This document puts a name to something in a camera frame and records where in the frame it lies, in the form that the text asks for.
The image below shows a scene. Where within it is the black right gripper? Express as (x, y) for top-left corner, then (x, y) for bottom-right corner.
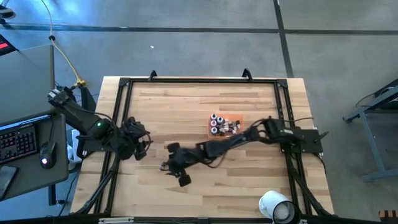
(161, 142), (206, 187)

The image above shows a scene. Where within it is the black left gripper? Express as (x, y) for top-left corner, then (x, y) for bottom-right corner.
(119, 116), (154, 161)

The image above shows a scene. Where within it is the orange translucent plastic bin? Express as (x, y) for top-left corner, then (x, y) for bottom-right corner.
(207, 113), (244, 138)

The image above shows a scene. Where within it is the white box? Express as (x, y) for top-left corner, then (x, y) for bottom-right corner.
(67, 129), (84, 163)

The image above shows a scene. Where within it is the dark grey desk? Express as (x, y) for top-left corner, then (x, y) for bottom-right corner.
(0, 113), (70, 202)

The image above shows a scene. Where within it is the black computer mouse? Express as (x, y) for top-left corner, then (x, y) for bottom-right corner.
(39, 141), (58, 170)

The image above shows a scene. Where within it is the white cylinder with dark opening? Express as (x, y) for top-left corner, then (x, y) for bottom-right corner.
(259, 190), (302, 224)

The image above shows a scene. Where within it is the black desk leg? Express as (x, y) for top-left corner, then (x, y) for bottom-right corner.
(47, 185), (58, 207)

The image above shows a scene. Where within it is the backlit black keyboard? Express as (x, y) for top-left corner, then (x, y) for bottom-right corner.
(0, 123), (39, 165)

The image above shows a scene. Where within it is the dark grey computer monitor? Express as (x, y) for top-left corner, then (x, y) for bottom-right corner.
(0, 43), (55, 125)

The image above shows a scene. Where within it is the black smartphone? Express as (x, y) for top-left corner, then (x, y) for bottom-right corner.
(0, 165), (19, 200)

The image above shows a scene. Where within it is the black device with red display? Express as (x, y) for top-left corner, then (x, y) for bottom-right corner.
(0, 33), (19, 57)

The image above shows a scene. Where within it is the striped wooden block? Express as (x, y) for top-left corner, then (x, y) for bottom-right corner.
(378, 210), (398, 222)

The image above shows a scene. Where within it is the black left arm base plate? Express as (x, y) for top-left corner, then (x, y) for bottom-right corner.
(77, 136), (125, 153)

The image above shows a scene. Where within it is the silver metal bracket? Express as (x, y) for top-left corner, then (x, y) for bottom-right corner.
(98, 217), (135, 224)

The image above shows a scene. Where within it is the black aluminium table frame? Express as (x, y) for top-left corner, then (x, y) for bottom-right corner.
(70, 76), (336, 218)

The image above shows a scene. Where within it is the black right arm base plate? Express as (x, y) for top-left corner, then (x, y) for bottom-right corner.
(279, 128), (324, 154)

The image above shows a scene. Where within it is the yellow power cable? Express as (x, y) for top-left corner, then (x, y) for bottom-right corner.
(40, 0), (82, 82)

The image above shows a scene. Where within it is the grey metal desk frame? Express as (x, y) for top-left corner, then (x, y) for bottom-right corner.
(343, 77), (398, 182)

